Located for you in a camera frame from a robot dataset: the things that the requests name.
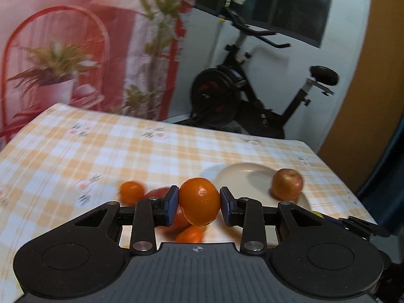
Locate bright red apple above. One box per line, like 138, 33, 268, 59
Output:
144, 187, 190, 233

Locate dark window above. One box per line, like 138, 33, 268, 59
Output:
196, 0, 332, 47

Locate orange tangerine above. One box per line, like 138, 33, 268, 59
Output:
179, 177, 220, 226
175, 225, 206, 243
119, 181, 145, 206

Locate printed chair backdrop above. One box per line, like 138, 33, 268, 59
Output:
1, 0, 195, 145

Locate dark red apple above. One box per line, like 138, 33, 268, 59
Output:
270, 168, 304, 201

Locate plaid floral tablecloth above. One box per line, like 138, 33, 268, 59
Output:
1, 104, 372, 302

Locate beige round plate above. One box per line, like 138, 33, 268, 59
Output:
217, 162, 312, 215

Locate black exercise bike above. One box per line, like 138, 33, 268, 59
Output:
179, 0, 339, 140

